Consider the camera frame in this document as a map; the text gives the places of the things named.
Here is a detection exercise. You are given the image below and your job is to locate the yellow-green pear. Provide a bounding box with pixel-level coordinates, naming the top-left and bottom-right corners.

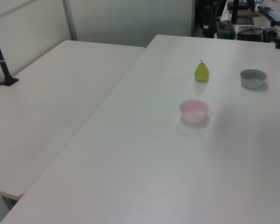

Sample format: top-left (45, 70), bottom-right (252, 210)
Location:
top-left (194, 59), bottom-right (210, 82)

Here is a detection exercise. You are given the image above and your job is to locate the grey plastic bowl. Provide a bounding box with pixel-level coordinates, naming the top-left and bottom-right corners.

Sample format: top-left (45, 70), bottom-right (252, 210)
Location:
top-left (239, 69), bottom-right (268, 89)

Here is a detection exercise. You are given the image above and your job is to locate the pink plastic bowl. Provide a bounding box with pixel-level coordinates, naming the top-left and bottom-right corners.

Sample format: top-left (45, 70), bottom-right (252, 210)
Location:
top-left (179, 99), bottom-right (210, 124)

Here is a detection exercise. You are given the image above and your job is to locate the black electronics box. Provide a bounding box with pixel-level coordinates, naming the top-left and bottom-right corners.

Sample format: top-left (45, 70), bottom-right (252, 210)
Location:
top-left (237, 25), bottom-right (265, 42)

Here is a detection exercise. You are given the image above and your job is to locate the white side table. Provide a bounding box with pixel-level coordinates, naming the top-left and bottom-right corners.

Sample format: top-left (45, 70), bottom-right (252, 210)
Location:
top-left (0, 40), bottom-right (146, 201)

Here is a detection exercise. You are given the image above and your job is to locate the black monitor stand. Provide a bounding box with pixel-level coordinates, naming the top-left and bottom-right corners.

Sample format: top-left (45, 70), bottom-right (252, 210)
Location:
top-left (230, 0), bottom-right (255, 26)

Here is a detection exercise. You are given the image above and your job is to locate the brown flat board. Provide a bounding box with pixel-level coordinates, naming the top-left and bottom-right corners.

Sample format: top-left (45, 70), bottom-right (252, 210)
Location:
top-left (238, 9), bottom-right (260, 17)

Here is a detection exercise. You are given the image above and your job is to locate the black camera stand pole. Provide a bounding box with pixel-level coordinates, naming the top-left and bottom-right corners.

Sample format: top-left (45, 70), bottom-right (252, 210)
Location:
top-left (0, 21), bottom-right (20, 87)

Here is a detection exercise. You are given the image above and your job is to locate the black computer keyboard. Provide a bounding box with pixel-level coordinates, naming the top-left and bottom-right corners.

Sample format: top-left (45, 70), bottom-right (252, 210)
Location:
top-left (258, 6), bottom-right (280, 23)

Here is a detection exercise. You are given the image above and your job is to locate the grey metal partition post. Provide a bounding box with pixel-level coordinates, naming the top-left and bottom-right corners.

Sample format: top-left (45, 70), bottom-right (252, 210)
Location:
top-left (62, 0), bottom-right (78, 42)

